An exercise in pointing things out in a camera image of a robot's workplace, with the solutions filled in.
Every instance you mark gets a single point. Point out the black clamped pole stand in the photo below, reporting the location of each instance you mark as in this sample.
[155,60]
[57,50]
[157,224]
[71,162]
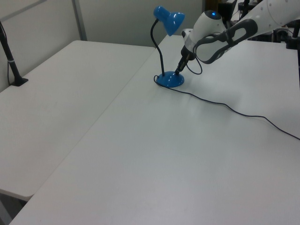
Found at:
[15,72]

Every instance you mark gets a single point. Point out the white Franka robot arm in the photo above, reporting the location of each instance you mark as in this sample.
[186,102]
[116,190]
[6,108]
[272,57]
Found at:
[208,22]

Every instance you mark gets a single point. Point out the dark monitor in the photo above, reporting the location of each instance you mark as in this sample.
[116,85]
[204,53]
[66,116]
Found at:
[226,9]

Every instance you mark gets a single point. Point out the black camera stand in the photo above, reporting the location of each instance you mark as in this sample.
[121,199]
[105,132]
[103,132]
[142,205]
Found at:
[292,39]

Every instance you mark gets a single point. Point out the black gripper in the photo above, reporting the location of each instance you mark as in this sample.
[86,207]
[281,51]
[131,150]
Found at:
[187,55]

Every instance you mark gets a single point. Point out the blue gooseneck desk lamp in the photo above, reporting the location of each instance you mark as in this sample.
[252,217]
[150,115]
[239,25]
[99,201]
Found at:
[170,80]

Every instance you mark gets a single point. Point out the grey partition post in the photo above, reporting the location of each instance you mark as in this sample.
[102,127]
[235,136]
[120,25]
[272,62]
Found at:
[79,21]

